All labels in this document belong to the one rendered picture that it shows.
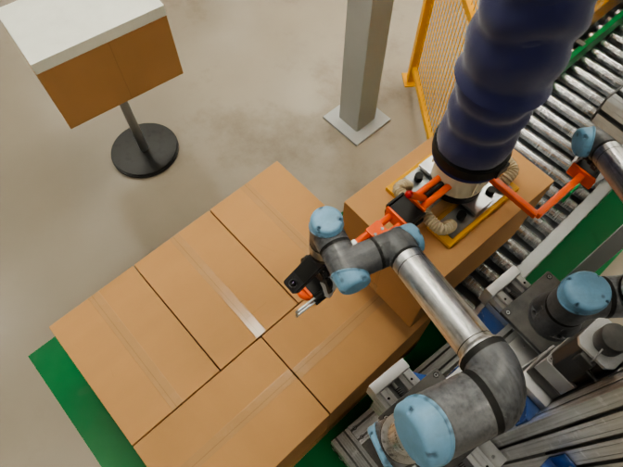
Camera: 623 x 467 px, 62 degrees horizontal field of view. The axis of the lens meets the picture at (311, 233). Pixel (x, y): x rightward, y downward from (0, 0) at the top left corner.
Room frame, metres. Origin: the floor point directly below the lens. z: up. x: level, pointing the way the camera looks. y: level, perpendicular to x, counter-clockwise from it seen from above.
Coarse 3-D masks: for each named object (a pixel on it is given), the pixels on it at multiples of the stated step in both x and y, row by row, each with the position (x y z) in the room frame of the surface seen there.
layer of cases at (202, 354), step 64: (256, 192) 1.27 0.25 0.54; (192, 256) 0.95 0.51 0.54; (256, 256) 0.95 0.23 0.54; (64, 320) 0.67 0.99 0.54; (128, 320) 0.67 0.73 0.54; (192, 320) 0.67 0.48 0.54; (256, 320) 0.67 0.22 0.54; (320, 320) 0.67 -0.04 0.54; (384, 320) 0.67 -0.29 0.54; (128, 384) 0.42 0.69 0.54; (192, 384) 0.42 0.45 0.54; (256, 384) 0.42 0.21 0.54; (320, 384) 0.42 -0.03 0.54; (192, 448) 0.19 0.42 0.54; (256, 448) 0.19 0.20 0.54
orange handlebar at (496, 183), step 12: (432, 180) 0.89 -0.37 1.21; (492, 180) 0.89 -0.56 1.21; (576, 180) 0.89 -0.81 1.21; (420, 192) 0.85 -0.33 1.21; (444, 192) 0.85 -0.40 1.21; (504, 192) 0.85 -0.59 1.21; (564, 192) 0.85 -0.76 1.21; (516, 204) 0.82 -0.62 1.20; (528, 204) 0.81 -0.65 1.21; (552, 204) 0.81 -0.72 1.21; (384, 216) 0.77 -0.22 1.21; (540, 216) 0.77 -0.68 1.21; (372, 228) 0.72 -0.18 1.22; (384, 228) 0.72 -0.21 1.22; (360, 240) 0.69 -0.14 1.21
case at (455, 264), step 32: (416, 160) 1.07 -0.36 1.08; (384, 192) 0.94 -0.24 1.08; (544, 192) 0.97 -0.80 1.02; (352, 224) 0.86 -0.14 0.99; (480, 224) 0.81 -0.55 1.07; (512, 224) 0.88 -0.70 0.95; (448, 256) 0.70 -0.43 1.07; (480, 256) 0.80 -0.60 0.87; (384, 288) 0.71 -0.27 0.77; (416, 320) 0.61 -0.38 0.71
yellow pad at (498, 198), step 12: (492, 192) 0.91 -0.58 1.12; (456, 204) 0.88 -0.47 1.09; (492, 204) 0.88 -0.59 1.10; (444, 216) 0.83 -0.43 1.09; (456, 216) 0.83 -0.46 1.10; (468, 216) 0.83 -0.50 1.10; (480, 216) 0.84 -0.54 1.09; (456, 228) 0.79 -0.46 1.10; (468, 228) 0.79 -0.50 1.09; (444, 240) 0.75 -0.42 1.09; (456, 240) 0.75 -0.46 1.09
